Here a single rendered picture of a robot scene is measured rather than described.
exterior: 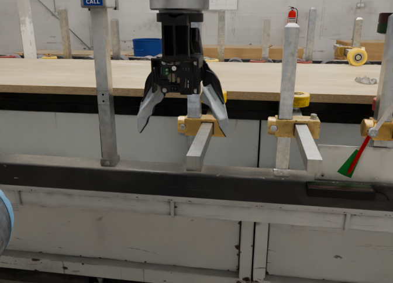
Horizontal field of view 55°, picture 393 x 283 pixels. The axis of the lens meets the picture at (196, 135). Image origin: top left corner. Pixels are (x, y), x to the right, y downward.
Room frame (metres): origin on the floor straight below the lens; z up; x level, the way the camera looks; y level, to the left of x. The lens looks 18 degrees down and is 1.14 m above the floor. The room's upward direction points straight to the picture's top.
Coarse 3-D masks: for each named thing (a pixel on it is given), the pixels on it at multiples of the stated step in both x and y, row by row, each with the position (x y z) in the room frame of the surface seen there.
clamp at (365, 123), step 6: (366, 120) 0.95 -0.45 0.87; (372, 120) 0.95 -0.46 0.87; (360, 126) 0.98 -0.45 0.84; (366, 126) 0.94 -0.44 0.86; (372, 126) 0.94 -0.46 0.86; (384, 126) 0.93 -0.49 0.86; (390, 126) 0.93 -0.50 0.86; (360, 132) 0.98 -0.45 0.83; (366, 132) 0.94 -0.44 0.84; (378, 132) 0.93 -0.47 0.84; (384, 132) 0.93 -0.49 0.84; (390, 132) 0.93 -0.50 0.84; (372, 138) 0.94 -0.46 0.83; (378, 138) 0.93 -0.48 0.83; (384, 138) 0.93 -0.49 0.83; (390, 138) 0.93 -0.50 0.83
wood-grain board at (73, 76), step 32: (0, 64) 1.83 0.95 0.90; (32, 64) 1.83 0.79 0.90; (64, 64) 1.83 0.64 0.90; (128, 64) 1.83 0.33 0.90; (224, 64) 1.83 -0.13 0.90; (256, 64) 1.83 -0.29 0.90; (320, 64) 1.83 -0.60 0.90; (256, 96) 1.18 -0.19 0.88; (320, 96) 1.15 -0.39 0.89; (352, 96) 1.13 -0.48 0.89
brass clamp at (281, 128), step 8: (272, 120) 0.98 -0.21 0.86; (280, 120) 0.97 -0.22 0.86; (288, 120) 0.97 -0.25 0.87; (296, 120) 0.96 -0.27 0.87; (304, 120) 0.96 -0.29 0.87; (312, 120) 0.96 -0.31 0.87; (272, 128) 0.97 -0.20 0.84; (280, 128) 0.97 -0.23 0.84; (288, 128) 0.97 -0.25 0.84; (312, 128) 0.96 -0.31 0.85; (280, 136) 0.97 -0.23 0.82; (288, 136) 0.97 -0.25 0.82; (312, 136) 0.96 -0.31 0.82
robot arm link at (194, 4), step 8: (152, 0) 0.57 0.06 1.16; (160, 0) 0.56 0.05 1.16; (168, 0) 0.56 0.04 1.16; (176, 0) 0.55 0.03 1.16; (184, 0) 0.55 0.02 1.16; (192, 0) 0.56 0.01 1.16; (200, 0) 0.57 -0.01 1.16; (208, 0) 0.59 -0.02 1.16; (152, 8) 0.58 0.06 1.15; (160, 8) 0.56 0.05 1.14; (168, 8) 0.56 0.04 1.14; (176, 8) 0.55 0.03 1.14; (184, 8) 0.56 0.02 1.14; (192, 8) 0.56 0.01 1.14; (200, 8) 0.57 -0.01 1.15; (208, 8) 0.59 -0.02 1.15
